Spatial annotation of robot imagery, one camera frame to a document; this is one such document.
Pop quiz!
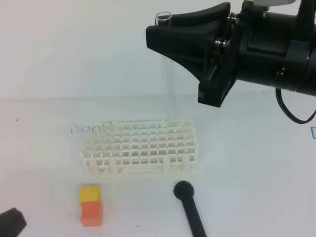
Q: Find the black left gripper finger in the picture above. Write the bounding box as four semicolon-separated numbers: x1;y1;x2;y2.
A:
0;208;27;237

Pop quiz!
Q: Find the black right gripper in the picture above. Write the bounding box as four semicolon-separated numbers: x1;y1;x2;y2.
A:
146;0;308;108

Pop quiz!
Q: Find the clear glass test tube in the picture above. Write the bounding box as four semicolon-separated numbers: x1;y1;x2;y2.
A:
155;11;176;123

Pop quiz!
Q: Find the clear test tube in rack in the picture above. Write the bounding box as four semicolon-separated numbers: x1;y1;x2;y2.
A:
71;126;86;157
81;126;93;158
103;121;113;152
92;125;103;158

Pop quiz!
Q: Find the white plastic test tube rack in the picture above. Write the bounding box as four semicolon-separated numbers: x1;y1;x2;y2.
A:
80;119;198;177

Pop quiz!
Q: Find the orange cube block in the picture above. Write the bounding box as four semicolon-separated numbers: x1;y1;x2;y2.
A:
80;201;103;227

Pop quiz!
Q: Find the yellow cube block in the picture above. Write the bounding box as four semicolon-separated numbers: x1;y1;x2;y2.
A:
79;186;101;206

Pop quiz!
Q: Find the black round-headed spoon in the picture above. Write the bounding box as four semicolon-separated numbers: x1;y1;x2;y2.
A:
173;181;206;237

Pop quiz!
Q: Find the black cable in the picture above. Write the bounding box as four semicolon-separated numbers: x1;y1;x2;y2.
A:
276;86;316;124

